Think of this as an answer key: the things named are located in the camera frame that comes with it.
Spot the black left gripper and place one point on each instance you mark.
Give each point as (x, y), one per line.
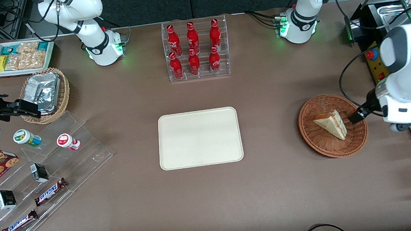
(370, 104)

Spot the triangular sandwich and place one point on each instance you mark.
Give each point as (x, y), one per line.
(333, 125)

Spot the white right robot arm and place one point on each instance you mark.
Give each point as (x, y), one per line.
(93, 47)

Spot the light tan wicker basket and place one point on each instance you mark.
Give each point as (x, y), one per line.
(63, 93)

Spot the brown round wicker basket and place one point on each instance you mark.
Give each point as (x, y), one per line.
(317, 143)

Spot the cream plastic tray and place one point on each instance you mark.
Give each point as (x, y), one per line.
(200, 138)

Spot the green lid yogurt cup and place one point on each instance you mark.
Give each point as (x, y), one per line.
(24, 137)

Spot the silver foil package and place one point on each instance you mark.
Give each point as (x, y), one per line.
(42, 91)

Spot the clear bag of nuts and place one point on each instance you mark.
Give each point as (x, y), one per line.
(14, 61)
(27, 47)
(34, 60)

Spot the yellow snack packet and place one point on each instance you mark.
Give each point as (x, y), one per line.
(1, 63)

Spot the red lid yogurt cup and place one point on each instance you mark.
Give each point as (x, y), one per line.
(66, 141)

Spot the teal snack packet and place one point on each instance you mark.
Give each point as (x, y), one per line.
(42, 45)
(9, 49)

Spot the small black carton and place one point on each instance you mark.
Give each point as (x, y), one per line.
(6, 199)
(39, 172)

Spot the clear acrylic stepped stand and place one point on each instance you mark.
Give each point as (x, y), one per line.
(84, 154)

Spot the Snickers bar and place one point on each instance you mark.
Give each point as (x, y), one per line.
(50, 192)
(19, 224)

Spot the black food warmer case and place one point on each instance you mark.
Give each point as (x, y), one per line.
(367, 25)

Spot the steel warmer pan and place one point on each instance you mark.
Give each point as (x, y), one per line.
(392, 14)

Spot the red cola bottle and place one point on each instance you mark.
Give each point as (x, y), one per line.
(214, 60)
(176, 66)
(194, 63)
(174, 41)
(215, 34)
(192, 37)

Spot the clear acrylic bottle rack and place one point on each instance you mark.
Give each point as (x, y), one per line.
(204, 73)

